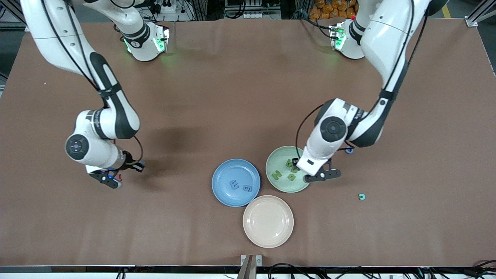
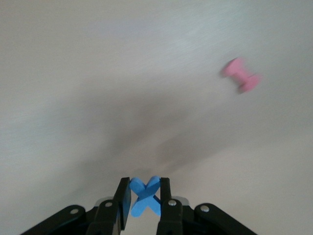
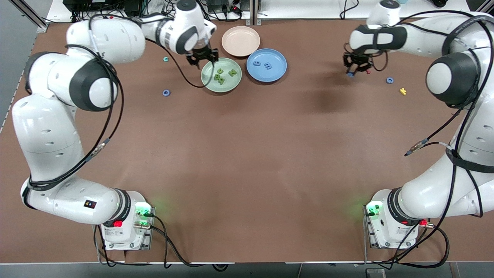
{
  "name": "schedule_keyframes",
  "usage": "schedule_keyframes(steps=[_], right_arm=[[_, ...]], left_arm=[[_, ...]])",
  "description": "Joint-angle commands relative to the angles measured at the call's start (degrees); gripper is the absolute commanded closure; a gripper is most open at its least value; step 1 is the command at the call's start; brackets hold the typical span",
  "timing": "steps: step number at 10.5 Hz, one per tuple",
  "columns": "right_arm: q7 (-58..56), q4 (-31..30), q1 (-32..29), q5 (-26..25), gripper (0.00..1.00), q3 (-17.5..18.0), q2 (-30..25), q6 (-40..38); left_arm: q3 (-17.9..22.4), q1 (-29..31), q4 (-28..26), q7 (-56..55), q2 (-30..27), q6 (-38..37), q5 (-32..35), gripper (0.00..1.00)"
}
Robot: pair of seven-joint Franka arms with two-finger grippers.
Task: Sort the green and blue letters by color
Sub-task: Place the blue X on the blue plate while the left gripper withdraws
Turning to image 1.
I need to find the green plate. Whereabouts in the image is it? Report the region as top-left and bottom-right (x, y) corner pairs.
(265, 146), (313, 193)

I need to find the beige plate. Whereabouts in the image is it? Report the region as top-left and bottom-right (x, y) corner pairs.
(243, 195), (294, 248)

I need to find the blue plate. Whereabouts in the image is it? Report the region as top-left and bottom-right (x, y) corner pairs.
(212, 158), (261, 207)

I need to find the brown table cover sheet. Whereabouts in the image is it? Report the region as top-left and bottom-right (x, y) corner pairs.
(0, 17), (496, 268)

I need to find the orange fruit pile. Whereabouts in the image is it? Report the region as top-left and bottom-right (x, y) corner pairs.
(309, 0), (358, 20)

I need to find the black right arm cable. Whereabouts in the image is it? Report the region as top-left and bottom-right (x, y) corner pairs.
(41, 0), (143, 164)

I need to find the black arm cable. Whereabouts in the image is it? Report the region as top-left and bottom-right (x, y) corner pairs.
(41, 0), (143, 164)
(296, 0), (431, 160)

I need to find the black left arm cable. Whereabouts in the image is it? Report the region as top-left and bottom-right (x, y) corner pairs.
(296, 0), (431, 160)

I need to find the black cable loop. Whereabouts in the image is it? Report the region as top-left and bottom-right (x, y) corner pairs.
(268, 263), (310, 279)

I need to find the black table edge rail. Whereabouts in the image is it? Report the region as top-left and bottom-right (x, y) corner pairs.
(0, 265), (496, 274)

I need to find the grey metal mount bracket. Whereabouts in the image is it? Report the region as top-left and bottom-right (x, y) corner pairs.
(237, 254), (263, 279)

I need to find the aluminium frame rail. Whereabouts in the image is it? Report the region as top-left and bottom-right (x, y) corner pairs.
(465, 0), (496, 28)
(0, 0), (33, 32)

